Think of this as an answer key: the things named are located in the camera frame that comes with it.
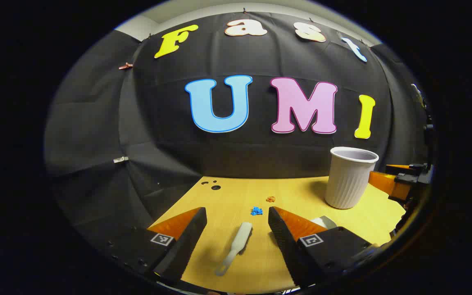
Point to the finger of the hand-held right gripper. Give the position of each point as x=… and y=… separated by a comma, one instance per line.
x=387, y=183
x=398, y=167

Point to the wooden desktop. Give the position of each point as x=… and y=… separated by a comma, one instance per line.
x=236, y=196

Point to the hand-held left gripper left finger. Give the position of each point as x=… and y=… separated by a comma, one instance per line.
x=187, y=239

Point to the small white broom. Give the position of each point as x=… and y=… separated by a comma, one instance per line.
x=238, y=241

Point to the blue paper trash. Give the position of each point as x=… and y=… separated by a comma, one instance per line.
x=256, y=211

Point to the grey dustpan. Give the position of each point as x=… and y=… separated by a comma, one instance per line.
x=325, y=222

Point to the orange paper trash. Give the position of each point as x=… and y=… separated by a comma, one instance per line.
x=271, y=199

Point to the white ribbed garbage bin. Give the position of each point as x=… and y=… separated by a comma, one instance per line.
x=348, y=180

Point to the black backdrop cloth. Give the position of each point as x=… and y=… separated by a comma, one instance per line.
x=260, y=61

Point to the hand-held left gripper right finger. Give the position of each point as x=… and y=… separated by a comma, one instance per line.
x=283, y=239

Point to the silver binder clip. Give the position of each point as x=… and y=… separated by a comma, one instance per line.
x=120, y=159

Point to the red clip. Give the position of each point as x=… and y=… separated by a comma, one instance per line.
x=125, y=66

